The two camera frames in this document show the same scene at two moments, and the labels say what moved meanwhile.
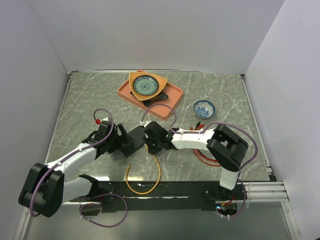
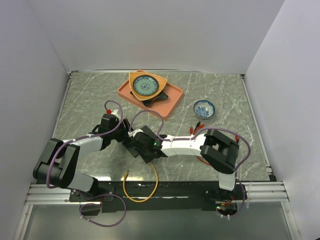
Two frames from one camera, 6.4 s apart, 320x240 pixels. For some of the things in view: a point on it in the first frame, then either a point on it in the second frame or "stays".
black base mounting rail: [129, 197] stays
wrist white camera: [144, 123] to [132, 133]
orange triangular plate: [162, 82] stays
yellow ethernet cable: [126, 175] to [126, 174]
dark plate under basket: [148, 103] stays
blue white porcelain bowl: [204, 109] stays
